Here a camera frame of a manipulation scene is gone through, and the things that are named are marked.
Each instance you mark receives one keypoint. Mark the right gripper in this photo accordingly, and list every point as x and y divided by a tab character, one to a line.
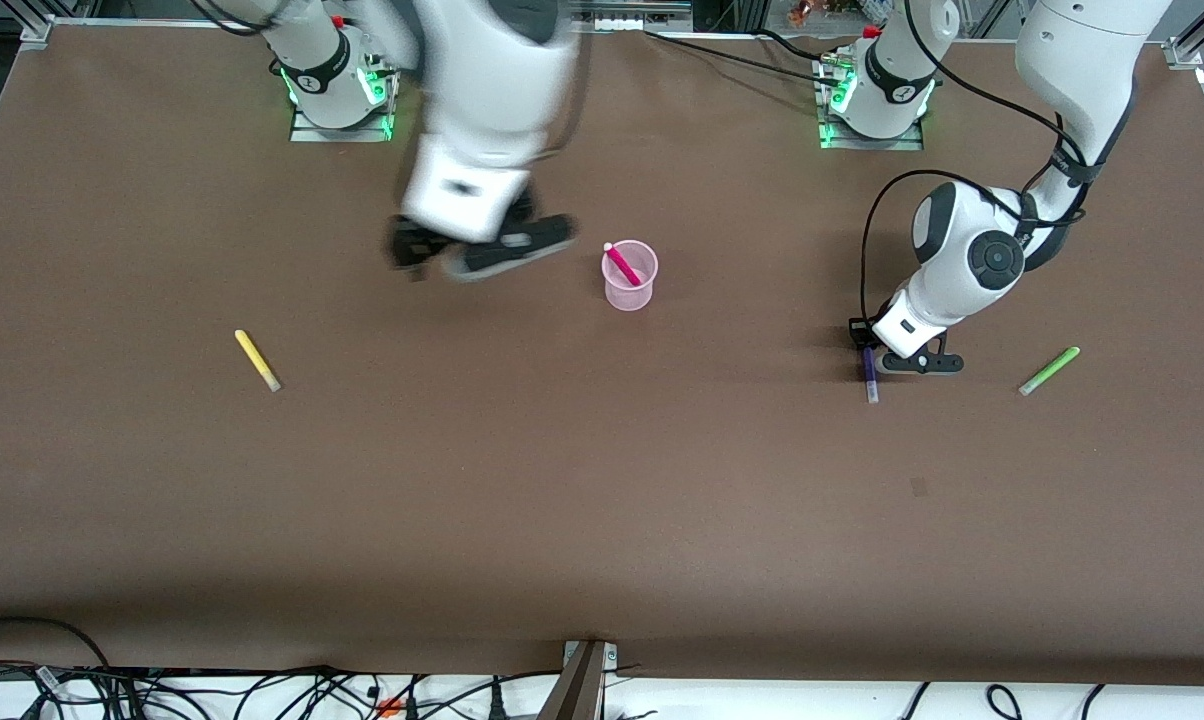
409	243

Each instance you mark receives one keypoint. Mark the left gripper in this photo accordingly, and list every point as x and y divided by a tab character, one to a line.
864	335

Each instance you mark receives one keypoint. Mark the purple highlighter pen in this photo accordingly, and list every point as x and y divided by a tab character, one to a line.
871	378

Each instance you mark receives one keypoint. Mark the pink highlighter pen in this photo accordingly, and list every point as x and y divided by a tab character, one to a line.
622	265

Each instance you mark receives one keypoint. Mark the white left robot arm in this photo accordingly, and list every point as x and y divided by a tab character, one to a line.
972	255

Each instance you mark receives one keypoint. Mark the pink translucent pen holder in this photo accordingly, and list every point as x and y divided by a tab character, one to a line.
630	292

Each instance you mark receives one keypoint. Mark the green highlighter pen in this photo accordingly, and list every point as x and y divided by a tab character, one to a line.
1050	371

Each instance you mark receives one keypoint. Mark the yellow highlighter pen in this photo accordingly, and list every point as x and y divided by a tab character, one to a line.
258	361

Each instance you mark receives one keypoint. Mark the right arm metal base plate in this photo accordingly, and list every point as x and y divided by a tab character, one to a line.
342	133

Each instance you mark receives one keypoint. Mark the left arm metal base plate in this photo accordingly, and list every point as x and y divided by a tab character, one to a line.
872	143

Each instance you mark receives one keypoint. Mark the aluminium frame corner profile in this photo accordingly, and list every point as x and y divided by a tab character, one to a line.
37	28
1190	45

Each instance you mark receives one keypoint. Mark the dark camera mount post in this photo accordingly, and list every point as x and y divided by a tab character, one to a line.
574	690

